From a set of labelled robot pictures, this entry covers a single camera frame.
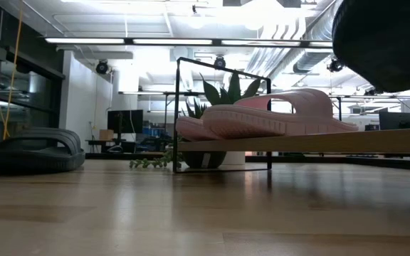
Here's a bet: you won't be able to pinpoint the pink rubber slide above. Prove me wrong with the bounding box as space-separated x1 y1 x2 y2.
201 88 359 140
175 116 224 142

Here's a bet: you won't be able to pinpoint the black rubber slide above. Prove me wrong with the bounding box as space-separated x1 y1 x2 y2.
0 127 86 176
332 0 410 95

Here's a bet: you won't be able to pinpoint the succulent plants in dark pot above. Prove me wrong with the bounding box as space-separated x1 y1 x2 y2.
129 98 228 170

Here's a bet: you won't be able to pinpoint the snake plant in white pot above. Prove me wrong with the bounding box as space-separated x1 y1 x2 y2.
199 72 263 166

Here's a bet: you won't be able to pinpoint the black computer monitor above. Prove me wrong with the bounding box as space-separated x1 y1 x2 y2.
107 109 144 135
379 111 410 131

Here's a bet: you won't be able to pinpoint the overhead led light bar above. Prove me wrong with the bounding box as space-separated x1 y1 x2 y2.
43 36 334 49

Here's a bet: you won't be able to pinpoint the black hanging spotlight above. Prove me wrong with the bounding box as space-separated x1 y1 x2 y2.
95 59 110 75
327 58 345 73

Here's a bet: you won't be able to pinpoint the wooden shelf with black frame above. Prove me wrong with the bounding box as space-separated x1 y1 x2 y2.
172 56 410 175

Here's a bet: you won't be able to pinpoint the black metal table frame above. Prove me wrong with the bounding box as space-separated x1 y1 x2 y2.
85 151 410 172

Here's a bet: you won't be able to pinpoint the yellow cable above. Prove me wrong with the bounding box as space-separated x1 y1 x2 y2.
0 0 24 142

